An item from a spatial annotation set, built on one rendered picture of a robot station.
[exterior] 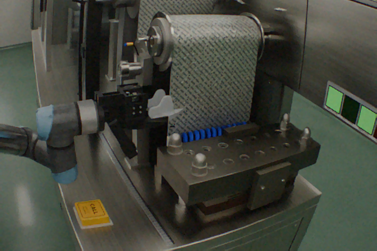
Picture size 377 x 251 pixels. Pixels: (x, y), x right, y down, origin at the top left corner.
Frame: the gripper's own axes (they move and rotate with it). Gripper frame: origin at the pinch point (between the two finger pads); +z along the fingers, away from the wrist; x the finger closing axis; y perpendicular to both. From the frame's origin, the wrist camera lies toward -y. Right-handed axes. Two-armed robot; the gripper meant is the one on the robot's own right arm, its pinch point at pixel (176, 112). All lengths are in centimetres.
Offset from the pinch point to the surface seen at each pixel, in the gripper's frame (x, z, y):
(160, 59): 3.3, -3.4, 12.3
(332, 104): -23.7, 29.4, 8.2
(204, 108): -0.3, 7.2, -0.1
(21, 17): 556, -50, -53
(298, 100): 194, 248, -109
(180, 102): -0.3, 0.6, 2.4
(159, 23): 5.4, -3.4, 20.7
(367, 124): -36.6, 29.4, 8.8
